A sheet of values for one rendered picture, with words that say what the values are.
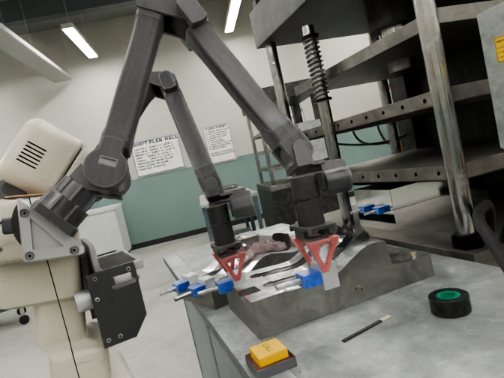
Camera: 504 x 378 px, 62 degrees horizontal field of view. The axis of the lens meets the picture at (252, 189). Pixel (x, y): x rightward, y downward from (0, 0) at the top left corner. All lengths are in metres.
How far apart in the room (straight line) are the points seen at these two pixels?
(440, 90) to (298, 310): 0.79
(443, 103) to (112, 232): 6.65
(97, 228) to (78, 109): 2.32
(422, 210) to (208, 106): 6.76
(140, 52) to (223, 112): 7.41
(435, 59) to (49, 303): 1.22
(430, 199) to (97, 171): 1.44
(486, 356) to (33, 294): 0.86
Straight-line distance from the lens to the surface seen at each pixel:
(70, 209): 0.81
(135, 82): 0.89
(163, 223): 8.30
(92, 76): 8.61
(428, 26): 1.44
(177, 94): 1.31
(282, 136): 0.87
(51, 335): 1.04
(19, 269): 1.00
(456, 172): 1.43
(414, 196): 1.86
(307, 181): 0.86
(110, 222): 7.55
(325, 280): 0.90
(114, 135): 0.84
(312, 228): 0.85
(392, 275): 1.14
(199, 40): 0.94
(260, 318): 1.00
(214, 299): 1.27
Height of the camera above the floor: 1.21
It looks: 4 degrees down
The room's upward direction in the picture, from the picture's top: 13 degrees counter-clockwise
